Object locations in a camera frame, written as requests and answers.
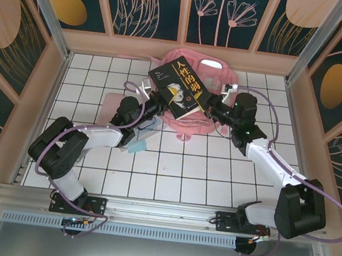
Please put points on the pink pencil case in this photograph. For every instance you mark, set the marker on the pink pencil case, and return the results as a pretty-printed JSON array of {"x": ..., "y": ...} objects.
[{"x": 111, "y": 104}]

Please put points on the black book with portrait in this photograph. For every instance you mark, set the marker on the black book with portrait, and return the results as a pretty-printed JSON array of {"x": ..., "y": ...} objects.
[{"x": 177, "y": 78}]

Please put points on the clear pen case blue pens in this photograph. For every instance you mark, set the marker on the clear pen case blue pens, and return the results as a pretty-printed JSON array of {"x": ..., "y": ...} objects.
[{"x": 145, "y": 134}]

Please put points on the pink backpack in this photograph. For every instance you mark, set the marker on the pink backpack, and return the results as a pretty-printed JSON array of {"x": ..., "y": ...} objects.
[{"x": 190, "y": 122}]

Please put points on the light blue card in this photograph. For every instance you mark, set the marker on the light blue card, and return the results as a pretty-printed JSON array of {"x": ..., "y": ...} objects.
[{"x": 138, "y": 148}]

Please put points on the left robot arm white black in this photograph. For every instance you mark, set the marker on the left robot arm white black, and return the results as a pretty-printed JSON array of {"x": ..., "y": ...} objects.
[{"x": 100, "y": 136}]

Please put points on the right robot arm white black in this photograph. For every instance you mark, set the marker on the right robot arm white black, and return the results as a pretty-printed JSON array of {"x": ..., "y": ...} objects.
[{"x": 273, "y": 163}]

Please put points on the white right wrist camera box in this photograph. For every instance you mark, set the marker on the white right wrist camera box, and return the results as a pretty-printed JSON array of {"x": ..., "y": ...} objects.
[{"x": 231, "y": 87}]

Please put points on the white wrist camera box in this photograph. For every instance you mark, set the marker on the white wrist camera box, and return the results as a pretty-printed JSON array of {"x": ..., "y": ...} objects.
[
  {"x": 231, "y": 87},
  {"x": 146, "y": 88}
]

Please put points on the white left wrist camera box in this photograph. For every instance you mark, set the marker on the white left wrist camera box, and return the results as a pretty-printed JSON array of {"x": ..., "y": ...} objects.
[{"x": 146, "y": 88}]

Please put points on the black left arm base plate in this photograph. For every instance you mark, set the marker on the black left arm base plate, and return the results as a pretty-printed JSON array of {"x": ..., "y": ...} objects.
[{"x": 97, "y": 205}]

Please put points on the aluminium mounting rail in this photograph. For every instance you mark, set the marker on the aluminium mounting rail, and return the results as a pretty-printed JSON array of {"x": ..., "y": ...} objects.
[{"x": 160, "y": 211}]

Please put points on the right aluminium frame post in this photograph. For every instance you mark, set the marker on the right aluminium frame post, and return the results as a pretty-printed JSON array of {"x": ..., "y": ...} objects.
[{"x": 318, "y": 37}]

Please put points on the aluminium frame post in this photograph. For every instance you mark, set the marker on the aluminium frame post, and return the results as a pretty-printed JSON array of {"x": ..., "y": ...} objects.
[
  {"x": 45, "y": 4},
  {"x": 318, "y": 37}
]

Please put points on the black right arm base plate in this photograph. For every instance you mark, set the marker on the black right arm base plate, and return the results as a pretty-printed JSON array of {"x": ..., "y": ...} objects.
[{"x": 224, "y": 223}]

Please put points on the left aluminium frame post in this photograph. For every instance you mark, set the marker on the left aluminium frame post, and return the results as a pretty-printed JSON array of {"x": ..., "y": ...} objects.
[{"x": 45, "y": 4}]

